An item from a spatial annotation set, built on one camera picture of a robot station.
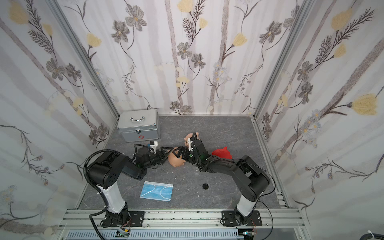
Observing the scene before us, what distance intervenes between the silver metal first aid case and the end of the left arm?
19cm

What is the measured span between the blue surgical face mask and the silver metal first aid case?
0.32 metres

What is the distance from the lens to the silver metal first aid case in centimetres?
97

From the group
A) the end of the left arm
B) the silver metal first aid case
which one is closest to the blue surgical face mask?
the end of the left arm

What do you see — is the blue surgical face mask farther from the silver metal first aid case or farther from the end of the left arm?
the silver metal first aid case

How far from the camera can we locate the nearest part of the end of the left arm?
765 millimetres

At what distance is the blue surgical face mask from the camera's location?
2.74 ft

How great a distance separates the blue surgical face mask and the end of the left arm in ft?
0.41
